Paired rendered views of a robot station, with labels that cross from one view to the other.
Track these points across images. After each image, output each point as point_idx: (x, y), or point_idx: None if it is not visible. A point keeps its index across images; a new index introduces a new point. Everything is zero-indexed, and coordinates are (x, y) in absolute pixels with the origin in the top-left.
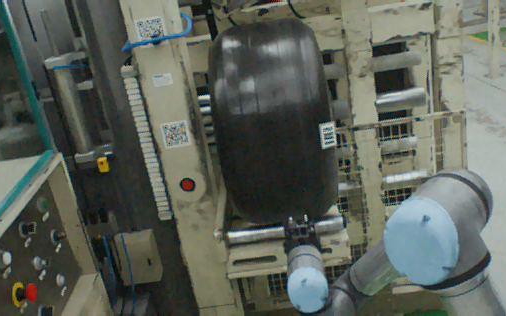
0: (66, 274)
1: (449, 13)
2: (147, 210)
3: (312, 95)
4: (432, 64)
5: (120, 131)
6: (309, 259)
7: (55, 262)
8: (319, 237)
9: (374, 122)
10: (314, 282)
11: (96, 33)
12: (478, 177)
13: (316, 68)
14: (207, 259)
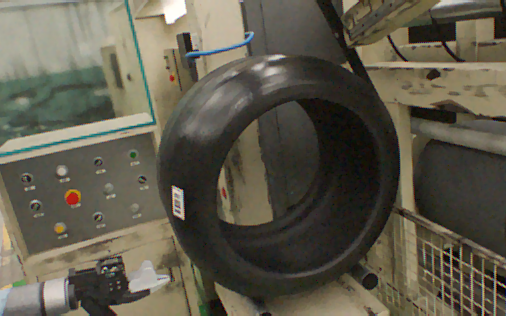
0: (147, 207)
1: None
2: (281, 205)
3: (178, 150)
4: None
5: (262, 130)
6: (28, 289)
7: (134, 195)
8: (131, 295)
9: (497, 255)
10: None
11: (250, 42)
12: None
13: (206, 122)
14: None
